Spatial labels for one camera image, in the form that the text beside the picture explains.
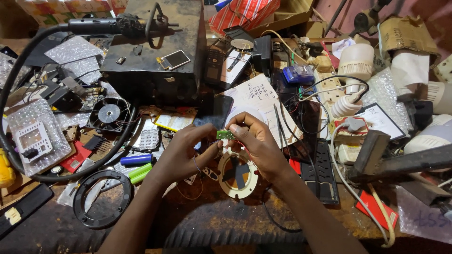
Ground blue cylindrical battery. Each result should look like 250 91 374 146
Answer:
120 154 153 167

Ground white spiral bulb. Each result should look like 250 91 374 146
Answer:
331 88 368 119

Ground black cooling fan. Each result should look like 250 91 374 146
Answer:
86 97 131 134

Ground white phone housing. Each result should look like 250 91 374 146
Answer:
221 49 253 85

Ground black smartphone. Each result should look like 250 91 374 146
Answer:
194 93 234 130

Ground hot air gun with hose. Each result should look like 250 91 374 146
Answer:
0 3 179 183

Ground torn cardboard piece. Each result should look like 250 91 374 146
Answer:
378 15 441 66

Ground white cable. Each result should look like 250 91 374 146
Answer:
330 122 396 248

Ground handwritten paper sheet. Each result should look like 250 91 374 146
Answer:
221 73 304 149

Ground black comb part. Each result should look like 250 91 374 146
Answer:
83 134 111 153

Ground black plastic ring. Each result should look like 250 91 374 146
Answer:
73 169 134 230

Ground grey metal hammer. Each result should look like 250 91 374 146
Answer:
348 130 452 183

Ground person's right hand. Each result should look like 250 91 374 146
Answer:
225 112 294 184

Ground person's left hand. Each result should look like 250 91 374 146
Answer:
154 123 224 187

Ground bubble wrap with white frame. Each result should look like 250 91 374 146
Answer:
6 99 73 177

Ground black metal box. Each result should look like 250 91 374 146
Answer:
100 0 207 105

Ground colourful carton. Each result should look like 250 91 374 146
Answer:
15 0 129 27

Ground white lamp body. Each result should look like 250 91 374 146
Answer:
404 115 452 173

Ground black tweezers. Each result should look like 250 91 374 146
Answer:
273 103 287 150

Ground white power strip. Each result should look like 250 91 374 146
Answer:
314 69 348 122

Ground black phone back cover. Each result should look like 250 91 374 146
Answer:
300 138 340 205

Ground green cylindrical battery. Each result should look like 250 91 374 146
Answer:
128 162 154 179
130 171 153 185

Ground clear plastic bag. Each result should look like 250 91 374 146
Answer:
395 185 452 245

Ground cardboard box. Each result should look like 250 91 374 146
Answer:
247 0 327 39

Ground black keypad phone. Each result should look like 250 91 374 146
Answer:
206 49 225 84

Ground bubble wrap sheet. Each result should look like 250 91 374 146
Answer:
44 35 104 85

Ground white LED bulb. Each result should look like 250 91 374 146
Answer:
338 43 375 94

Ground red striped box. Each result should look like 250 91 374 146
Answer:
208 0 281 36

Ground blue transparent gadget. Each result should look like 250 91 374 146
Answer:
283 64 315 84

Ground red flat box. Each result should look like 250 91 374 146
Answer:
355 190 400 231

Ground cream round ring plate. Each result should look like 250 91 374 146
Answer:
217 148 259 200

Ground yellow plastic object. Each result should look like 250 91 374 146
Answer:
0 148 17 189

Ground black framed label card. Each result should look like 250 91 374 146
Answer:
355 103 407 141

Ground small phone display screen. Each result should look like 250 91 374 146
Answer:
157 50 191 71

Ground black wire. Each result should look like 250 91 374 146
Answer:
261 183 303 234

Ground black flat case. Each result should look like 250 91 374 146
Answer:
0 183 54 238

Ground yellow flat battery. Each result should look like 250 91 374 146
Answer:
154 114 195 132

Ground phone keypad membrane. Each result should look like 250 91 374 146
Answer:
139 128 160 151

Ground red card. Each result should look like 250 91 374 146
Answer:
59 140 93 173

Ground black power adapter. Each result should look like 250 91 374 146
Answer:
252 35 272 76

